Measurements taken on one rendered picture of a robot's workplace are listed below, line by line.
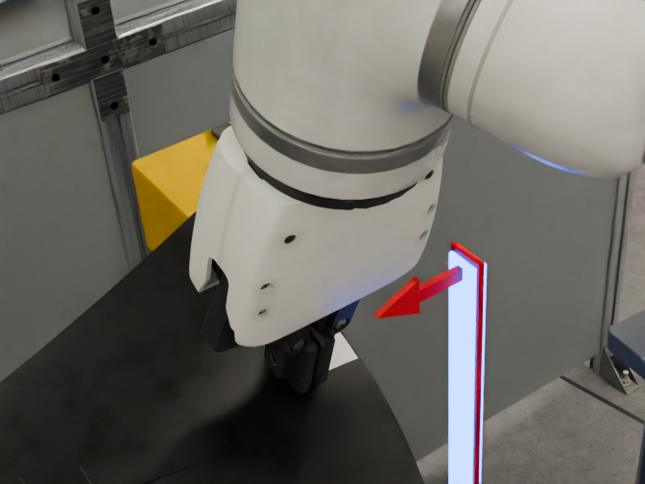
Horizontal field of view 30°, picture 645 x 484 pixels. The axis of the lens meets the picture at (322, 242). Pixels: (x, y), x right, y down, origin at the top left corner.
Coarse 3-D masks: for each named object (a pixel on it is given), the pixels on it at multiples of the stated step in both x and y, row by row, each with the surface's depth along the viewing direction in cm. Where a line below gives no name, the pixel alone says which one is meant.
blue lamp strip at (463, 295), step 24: (456, 264) 66; (456, 288) 67; (456, 312) 68; (456, 336) 70; (456, 360) 71; (456, 384) 72; (456, 408) 73; (456, 432) 74; (456, 456) 76; (456, 480) 77
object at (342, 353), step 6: (336, 336) 62; (342, 336) 62; (336, 342) 61; (342, 342) 61; (336, 348) 61; (342, 348) 61; (348, 348) 61; (336, 354) 61; (342, 354) 61; (348, 354) 61; (354, 354) 61; (336, 360) 61; (342, 360) 61; (348, 360) 61; (330, 366) 60; (336, 366) 60
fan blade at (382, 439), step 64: (128, 320) 62; (192, 320) 62; (0, 384) 60; (64, 384) 59; (128, 384) 59; (192, 384) 59; (256, 384) 59; (320, 384) 60; (0, 448) 57; (64, 448) 56; (128, 448) 56; (192, 448) 56; (256, 448) 57; (320, 448) 57; (384, 448) 58
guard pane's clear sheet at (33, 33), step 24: (0, 0) 121; (24, 0) 122; (48, 0) 124; (120, 0) 129; (144, 0) 131; (168, 0) 132; (0, 24) 122; (24, 24) 124; (48, 24) 125; (120, 24) 130; (0, 48) 124; (24, 48) 125; (48, 48) 127
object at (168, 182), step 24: (192, 144) 98; (216, 144) 98; (144, 168) 96; (168, 168) 95; (192, 168) 95; (144, 192) 96; (168, 192) 93; (192, 192) 93; (144, 216) 99; (168, 216) 94
